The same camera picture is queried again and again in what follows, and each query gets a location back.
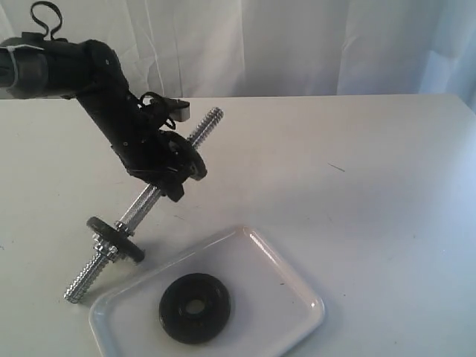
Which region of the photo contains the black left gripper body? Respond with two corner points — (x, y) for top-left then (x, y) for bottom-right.
(111, 111), (179, 179)

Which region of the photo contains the chrome threaded dumbbell bar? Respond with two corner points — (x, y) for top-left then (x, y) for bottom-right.
(63, 106), (224, 305)

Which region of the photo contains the black weight plate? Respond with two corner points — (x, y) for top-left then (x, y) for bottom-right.
(158, 273), (231, 344)
(163, 131), (208, 183)
(86, 216), (145, 263)

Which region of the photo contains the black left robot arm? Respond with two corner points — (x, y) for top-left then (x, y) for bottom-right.
(1, 33), (207, 202)

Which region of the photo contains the chrome spin-lock collar nut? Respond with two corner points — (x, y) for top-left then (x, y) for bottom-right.
(94, 239), (120, 262)

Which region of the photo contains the white backdrop curtain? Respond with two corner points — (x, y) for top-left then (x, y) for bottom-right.
(0, 0), (476, 100)

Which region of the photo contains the white rectangular tray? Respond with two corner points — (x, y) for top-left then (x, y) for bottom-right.
(89, 226), (325, 356)

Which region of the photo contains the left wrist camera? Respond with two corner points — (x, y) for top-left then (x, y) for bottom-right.
(164, 97), (190, 123)

